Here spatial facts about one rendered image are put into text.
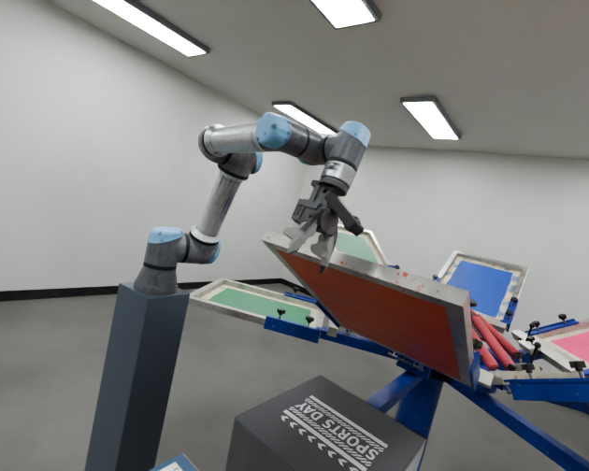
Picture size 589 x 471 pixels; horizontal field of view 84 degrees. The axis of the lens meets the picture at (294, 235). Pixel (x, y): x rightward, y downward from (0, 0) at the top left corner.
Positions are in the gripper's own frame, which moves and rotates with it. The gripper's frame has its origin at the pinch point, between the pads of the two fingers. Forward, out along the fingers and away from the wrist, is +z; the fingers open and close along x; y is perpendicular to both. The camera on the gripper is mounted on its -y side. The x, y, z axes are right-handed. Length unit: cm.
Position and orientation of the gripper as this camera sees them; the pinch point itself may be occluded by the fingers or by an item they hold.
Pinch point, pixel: (308, 265)
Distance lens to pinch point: 72.6
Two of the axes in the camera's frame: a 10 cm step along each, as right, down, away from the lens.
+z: -3.9, 9.1, -1.5
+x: -5.2, -3.5, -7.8
